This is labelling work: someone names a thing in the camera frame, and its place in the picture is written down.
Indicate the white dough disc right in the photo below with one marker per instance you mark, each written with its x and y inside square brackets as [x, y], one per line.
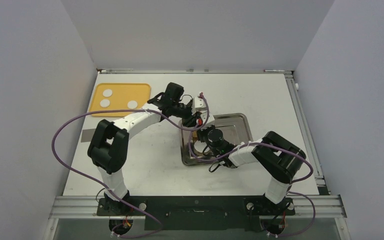
[132, 104]

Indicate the white dough disc lower left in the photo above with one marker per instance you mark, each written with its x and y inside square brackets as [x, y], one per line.
[105, 103]

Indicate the aluminium frame rail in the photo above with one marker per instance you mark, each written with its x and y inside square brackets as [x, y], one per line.
[312, 155]

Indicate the white dough disc upper left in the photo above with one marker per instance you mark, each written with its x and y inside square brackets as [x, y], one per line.
[107, 93]

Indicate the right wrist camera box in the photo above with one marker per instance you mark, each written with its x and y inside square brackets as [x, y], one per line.
[208, 120]

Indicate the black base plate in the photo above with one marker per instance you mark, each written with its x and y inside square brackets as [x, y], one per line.
[211, 212]

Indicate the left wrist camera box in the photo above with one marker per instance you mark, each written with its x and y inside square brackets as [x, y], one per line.
[198, 105]

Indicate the stainless steel tray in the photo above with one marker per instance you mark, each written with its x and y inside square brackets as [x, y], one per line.
[235, 128]

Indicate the yellow plastic tray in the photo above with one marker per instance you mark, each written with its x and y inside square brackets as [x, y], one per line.
[122, 94]

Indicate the scraper with red handle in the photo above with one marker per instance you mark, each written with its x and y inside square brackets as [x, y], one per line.
[87, 135]

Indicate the white dough disc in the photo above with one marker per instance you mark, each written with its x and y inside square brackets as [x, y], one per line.
[107, 93]
[105, 103]
[132, 104]

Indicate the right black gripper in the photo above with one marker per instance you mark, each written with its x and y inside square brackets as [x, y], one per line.
[201, 132]

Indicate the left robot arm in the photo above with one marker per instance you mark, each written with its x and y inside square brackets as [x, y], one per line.
[108, 148]

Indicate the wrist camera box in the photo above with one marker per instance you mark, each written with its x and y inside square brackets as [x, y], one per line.
[198, 105]
[208, 120]

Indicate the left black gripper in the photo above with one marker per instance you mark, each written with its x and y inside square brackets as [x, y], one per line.
[191, 121]

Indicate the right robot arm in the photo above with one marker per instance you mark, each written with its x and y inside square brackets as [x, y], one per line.
[285, 162]

